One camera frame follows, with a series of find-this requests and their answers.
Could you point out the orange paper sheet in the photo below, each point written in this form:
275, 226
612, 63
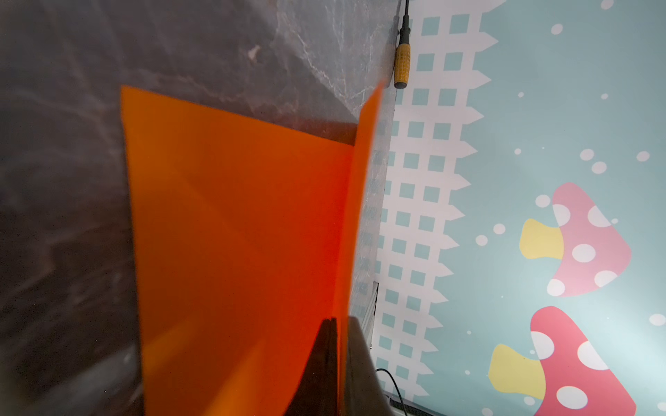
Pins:
237, 226
352, 213

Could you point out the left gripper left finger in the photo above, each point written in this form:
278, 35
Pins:
317, 393

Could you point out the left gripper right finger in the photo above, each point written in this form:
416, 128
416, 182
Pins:
362, 394

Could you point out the screwdriver with wooden handle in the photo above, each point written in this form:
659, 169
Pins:
403, 52

